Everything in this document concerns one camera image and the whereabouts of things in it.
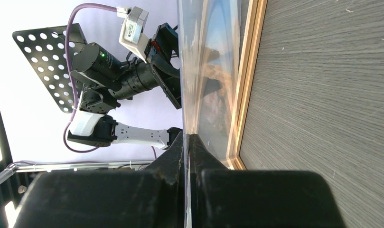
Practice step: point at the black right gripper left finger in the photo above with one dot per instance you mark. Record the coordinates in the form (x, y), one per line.
(149, 198)

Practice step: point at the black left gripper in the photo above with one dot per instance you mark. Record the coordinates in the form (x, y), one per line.
(159, 54)

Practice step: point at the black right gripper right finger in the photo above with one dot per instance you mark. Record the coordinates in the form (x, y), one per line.
(224, 198)

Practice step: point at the light wooden picture frame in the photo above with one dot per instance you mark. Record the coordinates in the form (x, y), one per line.
(248, 59)

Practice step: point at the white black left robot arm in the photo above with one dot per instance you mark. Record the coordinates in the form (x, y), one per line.
(106, 81)

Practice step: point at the landscape photo print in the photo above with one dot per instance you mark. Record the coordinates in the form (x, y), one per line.
(213, 78)

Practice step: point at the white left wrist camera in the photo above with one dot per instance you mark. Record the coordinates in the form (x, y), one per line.
(131, 34)

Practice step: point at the aluminium rail front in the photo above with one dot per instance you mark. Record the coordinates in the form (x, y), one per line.
(26, 166)

